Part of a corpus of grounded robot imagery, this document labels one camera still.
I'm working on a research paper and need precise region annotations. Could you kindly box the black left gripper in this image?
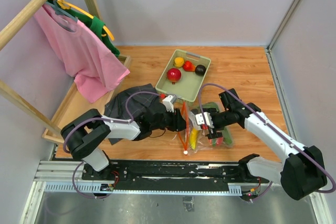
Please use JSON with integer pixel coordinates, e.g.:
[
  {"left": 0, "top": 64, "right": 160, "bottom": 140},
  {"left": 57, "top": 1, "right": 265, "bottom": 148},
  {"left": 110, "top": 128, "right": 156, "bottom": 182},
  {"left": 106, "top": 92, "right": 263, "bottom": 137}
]
[{"left": 151, "top": 107, "right": 191, "bottom": 132}]

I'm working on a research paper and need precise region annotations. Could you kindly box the yellow fake banana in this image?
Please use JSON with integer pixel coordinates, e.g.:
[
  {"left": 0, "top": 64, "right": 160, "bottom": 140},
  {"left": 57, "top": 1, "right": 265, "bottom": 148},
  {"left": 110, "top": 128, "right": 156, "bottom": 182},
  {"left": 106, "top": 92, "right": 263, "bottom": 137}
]
[{"left": 189, "top": 128, "right": 199, "bottom": 150}]

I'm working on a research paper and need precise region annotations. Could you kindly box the green fake leafy vegetable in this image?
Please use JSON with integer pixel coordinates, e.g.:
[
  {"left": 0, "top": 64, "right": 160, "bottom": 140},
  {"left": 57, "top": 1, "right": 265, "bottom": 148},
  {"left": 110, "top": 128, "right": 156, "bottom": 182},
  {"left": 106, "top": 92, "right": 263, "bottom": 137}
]
[{"left": 196, "top": 102, "right": 233, "bottom": 150}]

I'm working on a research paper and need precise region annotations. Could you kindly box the clear zip top bag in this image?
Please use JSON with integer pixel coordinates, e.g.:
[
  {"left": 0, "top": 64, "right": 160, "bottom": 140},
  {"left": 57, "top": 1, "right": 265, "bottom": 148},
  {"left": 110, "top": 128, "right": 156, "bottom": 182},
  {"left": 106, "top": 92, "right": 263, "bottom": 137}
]
[{"left": 177, "top": 102, "right": 226, "bottom": 155}]

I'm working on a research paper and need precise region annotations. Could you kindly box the orange fake peach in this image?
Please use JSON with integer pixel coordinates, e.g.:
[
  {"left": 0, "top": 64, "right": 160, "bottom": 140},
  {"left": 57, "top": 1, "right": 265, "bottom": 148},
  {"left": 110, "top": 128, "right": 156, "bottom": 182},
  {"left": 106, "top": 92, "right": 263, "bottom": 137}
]
[{"left": 209, "top": 137, "right": 224, "bottom": 147}]

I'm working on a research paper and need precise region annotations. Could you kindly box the dark fake avocado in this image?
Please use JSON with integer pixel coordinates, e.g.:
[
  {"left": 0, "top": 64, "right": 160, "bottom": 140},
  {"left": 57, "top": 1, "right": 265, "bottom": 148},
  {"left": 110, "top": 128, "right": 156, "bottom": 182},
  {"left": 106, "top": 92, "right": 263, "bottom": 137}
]
[{"left": 195, "top": 65, "right": 207, "bottom": 76}]

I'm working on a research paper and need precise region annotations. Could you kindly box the yellow fake orange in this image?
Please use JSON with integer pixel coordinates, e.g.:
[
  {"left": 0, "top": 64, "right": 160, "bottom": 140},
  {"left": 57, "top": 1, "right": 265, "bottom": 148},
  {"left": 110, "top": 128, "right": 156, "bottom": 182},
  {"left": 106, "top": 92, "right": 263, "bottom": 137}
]
[{"left": 173, "top": 57, "right": 185, "bottom": 68}]

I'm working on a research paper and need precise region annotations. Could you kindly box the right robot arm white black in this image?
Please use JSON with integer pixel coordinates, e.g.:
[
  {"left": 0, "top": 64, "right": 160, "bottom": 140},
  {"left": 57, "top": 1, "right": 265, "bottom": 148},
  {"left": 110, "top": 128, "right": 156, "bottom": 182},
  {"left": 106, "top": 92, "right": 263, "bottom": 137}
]
[{"left": 196, "top": 89, "right": 327, "bottom": 200}]

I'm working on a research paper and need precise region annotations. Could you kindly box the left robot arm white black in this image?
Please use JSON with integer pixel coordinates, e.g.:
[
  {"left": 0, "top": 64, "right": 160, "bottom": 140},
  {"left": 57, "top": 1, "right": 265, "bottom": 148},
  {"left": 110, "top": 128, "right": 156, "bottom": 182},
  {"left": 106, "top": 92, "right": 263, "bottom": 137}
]
[{"left": 61, "top": 103, "right": 186, "bottom": 180}]

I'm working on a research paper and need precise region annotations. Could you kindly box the light green plastic basket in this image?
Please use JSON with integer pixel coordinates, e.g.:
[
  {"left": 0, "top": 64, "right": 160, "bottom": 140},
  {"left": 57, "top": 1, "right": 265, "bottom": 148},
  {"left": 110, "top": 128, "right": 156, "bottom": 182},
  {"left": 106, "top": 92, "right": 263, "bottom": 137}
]
[{"left": 155, "top": 49, "right": 212, "bottom": 105}]

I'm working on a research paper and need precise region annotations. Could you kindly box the dark grey checked cloth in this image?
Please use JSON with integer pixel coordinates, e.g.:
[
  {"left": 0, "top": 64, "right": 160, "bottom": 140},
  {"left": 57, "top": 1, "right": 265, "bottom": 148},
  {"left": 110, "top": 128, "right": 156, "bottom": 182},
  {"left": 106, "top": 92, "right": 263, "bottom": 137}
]
[{"left": 103, "top": 83, "right": 161, "bottom": 145}]

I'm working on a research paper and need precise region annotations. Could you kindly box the pink t-shirt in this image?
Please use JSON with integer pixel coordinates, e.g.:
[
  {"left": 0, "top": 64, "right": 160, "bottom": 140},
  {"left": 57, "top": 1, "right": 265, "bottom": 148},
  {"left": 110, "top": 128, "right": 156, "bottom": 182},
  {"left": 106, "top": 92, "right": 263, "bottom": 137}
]
[{"left": 34, "top": 4, "right": 130, "bottom": 103}]

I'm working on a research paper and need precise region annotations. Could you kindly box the green t-shirt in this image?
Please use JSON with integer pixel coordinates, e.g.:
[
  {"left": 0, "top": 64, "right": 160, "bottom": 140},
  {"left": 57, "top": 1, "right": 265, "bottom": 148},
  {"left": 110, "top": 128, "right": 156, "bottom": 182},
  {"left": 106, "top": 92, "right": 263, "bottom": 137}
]
[{"left": 66, "top": 9, "right": 120, "bottom": 57}]

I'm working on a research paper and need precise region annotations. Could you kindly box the yellow clothes hanger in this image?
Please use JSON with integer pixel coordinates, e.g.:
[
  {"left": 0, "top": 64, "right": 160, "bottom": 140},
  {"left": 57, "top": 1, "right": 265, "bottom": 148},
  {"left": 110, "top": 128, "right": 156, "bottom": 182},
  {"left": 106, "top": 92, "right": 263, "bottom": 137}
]
[{"left": 47, "top": 0, "right": 116, "bottom": 41}]

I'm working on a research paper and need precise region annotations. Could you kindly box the grey clothes hanger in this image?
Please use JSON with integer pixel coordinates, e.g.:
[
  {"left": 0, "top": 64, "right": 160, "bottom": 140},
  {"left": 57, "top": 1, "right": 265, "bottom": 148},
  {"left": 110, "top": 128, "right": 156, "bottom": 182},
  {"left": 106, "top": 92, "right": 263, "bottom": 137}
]
[{"left": 45, "top": 0, "right": 78, "bottom": 23}]

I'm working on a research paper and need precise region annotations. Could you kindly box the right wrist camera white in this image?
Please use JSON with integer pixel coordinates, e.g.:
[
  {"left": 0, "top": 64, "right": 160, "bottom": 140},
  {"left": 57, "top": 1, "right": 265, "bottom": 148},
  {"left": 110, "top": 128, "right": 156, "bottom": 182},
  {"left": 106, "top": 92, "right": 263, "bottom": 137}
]
[{"left": 195, "top": 112, "right": 214, "bottom": 128}]

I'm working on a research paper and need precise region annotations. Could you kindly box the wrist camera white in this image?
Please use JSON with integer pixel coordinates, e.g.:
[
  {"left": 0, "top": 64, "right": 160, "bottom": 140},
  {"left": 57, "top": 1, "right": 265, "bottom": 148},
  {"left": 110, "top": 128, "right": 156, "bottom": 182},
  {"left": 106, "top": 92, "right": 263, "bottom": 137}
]
[
  {"left": 195, "top": 112, "right": 214, "bottom": 128},
  {"left": 160, "top": 93, "right": 177, "bottom": 112}
]

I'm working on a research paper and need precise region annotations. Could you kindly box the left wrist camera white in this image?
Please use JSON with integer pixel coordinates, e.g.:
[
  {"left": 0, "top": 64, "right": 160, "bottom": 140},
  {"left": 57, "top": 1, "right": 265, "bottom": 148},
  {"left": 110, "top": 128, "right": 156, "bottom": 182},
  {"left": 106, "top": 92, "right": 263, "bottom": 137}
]
[{"left": 160, "top": 93, "right": 177, "bottom": 112}]

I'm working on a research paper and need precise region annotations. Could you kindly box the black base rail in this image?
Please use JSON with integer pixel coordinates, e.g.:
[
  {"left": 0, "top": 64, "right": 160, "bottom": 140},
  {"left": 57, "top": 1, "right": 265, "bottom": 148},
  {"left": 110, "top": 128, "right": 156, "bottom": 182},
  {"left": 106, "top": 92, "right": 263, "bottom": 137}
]
[{"left": 50, "top": 160, "right": 268, "bottom": 198}]

